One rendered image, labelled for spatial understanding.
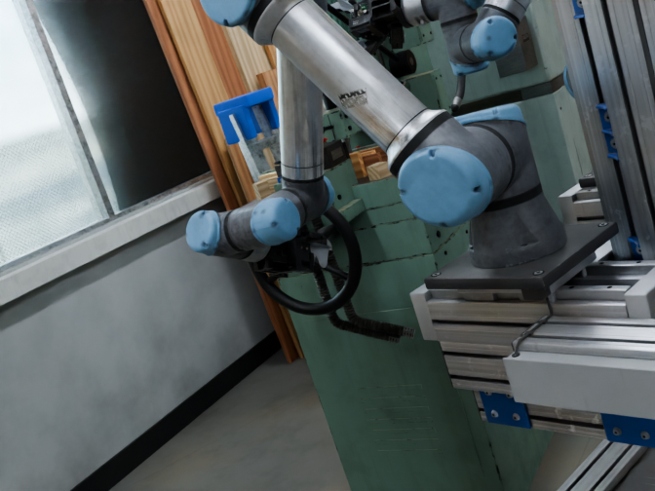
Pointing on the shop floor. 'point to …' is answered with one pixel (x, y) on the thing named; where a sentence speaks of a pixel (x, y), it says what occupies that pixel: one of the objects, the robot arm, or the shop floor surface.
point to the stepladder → (253, 102)
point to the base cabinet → (405, 392)
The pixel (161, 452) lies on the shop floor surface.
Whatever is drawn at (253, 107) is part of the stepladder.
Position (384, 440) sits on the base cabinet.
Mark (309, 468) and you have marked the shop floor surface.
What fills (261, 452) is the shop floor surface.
